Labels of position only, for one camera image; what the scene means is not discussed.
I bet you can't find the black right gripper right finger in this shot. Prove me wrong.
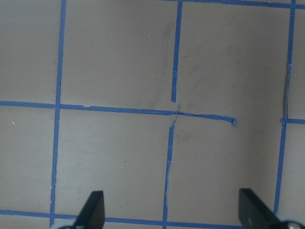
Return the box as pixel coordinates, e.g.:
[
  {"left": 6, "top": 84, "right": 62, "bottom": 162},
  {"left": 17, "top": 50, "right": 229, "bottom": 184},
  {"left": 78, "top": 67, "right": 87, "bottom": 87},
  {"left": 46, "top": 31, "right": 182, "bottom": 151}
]
[{"left": 238, "top": 188, "right": 305, "bottom": 229}]

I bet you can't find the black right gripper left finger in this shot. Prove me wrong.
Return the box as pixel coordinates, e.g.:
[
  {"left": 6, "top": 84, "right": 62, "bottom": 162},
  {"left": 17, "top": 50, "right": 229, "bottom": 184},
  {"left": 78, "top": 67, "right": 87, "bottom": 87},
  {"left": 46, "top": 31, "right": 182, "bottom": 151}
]
[{"left": 51, "top": 191, "right": 105, "bottom": 229}]

